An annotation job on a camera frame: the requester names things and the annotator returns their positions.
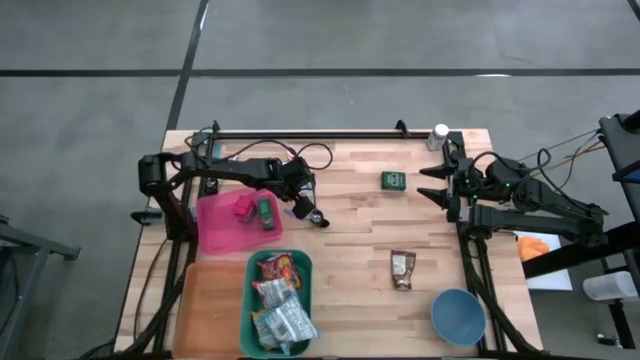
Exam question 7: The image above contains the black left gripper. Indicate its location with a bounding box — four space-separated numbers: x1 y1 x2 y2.
269 155 317 221

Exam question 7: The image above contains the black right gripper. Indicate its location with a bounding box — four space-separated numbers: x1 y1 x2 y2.
416 148 489 225

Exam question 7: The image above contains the green-lidded spice jar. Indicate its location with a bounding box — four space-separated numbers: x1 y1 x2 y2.
256 196 277 232

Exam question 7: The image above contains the dark green tin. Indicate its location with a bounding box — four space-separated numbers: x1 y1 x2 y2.
380 170 408 192

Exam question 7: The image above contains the white plastic bottle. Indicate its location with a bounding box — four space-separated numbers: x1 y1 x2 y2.
426 123 451 152

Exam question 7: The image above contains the pink cube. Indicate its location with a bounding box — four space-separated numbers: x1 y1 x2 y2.
232 193 258 222

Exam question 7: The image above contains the lilac handled spoon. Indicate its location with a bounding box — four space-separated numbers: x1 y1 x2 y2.
283 207 331 230

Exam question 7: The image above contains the pink plastic tray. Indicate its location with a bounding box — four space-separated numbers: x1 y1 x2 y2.
196 187 285 257

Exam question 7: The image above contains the red yellow chips bag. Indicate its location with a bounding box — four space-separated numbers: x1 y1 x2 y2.
255 252 304 290

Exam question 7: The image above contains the clear plastic-wrapped packet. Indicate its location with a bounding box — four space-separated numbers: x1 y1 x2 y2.
267 292 321 346

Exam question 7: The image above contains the clear yellow-edged snack packet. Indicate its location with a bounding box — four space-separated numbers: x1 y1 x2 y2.
251 308 291 357

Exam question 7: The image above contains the iridescent spoon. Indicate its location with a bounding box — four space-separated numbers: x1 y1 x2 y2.
285 155 316 194

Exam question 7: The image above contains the brown sauce pouch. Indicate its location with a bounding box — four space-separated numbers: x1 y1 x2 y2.
390 250 417 293

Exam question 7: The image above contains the orange cloth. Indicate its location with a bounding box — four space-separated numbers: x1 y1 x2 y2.
516 235 552 263

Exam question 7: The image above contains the teal plastic bin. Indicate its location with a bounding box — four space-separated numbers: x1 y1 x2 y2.
238 248 314 360

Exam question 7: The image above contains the blue bowl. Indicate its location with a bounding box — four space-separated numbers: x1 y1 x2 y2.
430 287 487 347

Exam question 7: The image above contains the white paper sheet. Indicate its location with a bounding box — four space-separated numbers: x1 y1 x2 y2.
513 229 575 292

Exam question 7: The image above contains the black diagonal beam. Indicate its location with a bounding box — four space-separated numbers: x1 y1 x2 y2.
522 221 640 280

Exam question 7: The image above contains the black table clamp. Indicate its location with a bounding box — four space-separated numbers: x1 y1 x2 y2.
129 208 166 226

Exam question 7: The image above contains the orange plastic tray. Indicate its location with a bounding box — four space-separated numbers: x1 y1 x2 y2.
172 262 249 360

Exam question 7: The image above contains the black equipment cart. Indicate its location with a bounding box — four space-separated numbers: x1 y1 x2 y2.
598 109 640 224

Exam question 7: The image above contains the black stand leg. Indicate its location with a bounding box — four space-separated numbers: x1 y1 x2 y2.
607 299 639 351

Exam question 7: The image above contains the grey metal table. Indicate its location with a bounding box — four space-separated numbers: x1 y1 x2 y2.
0 213 81 360

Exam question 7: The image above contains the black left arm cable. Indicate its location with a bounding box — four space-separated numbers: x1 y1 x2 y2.
183 127 335 174

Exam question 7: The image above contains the black aluminium table frame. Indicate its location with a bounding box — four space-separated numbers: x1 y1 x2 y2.
117 119 544 360

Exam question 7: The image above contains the black braided cable sleeve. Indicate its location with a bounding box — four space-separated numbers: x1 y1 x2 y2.
122 234 196 357
458 234 539 357

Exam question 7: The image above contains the black and yellow cable bundle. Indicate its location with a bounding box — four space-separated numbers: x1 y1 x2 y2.
519 128 606 174

